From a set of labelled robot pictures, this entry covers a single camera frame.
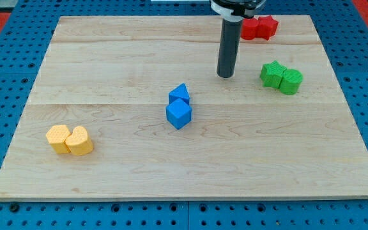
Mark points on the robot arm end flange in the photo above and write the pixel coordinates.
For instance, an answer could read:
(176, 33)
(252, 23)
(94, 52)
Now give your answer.
(237, 10)

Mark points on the blue cube block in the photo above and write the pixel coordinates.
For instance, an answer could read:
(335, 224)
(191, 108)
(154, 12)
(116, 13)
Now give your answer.
(178, 113)

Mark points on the blue triangle block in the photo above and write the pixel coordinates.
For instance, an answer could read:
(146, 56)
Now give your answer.
(180, 92)

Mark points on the light wooden board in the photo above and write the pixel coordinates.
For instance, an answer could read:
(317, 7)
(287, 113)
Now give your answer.
(245, 142)

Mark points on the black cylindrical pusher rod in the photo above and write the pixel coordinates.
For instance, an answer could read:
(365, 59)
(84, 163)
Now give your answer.
(228, 50)

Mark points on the green star block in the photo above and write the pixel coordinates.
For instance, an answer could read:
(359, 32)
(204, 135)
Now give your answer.
(272, 74)

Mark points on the yellow heart block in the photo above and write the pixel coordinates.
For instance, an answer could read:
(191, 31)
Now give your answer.
(79, 142)

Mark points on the red cylinder block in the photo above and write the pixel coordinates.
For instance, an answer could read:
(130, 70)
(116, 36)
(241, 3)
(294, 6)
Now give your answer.
(249, 29)

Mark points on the green cylinder block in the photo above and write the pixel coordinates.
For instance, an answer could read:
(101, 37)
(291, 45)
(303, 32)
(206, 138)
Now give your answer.
(290, 82)

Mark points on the red star block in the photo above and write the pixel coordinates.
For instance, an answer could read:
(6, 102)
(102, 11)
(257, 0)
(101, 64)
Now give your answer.
(267, 27)

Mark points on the yellow hexagon block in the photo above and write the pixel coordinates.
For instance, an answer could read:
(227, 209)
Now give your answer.
(56, 137)

